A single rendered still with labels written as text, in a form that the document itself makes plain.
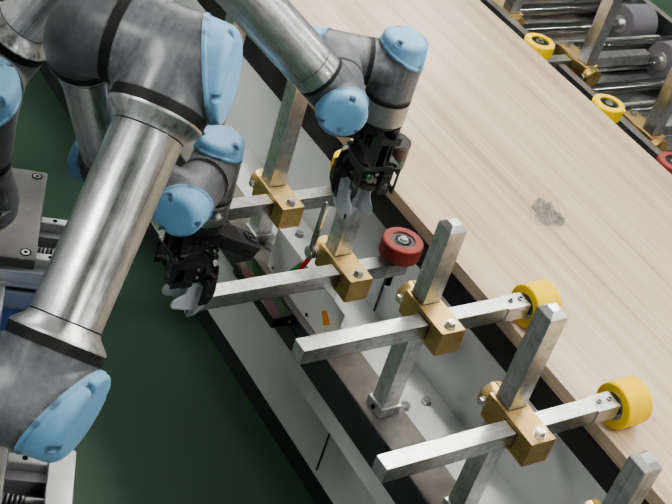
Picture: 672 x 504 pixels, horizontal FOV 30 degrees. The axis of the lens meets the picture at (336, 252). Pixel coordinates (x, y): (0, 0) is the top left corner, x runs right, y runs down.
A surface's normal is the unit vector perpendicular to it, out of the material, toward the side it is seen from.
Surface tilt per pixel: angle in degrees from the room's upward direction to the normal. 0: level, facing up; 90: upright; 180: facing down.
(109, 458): 0
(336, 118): 90
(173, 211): 90
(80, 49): 93
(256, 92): 90
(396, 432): 0
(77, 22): 66
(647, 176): 0
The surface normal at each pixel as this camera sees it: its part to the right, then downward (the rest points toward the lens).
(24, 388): -0.02, -0.16
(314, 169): -0.84, 0.14
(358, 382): 0.25, -0.77
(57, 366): 0.35, 0.00
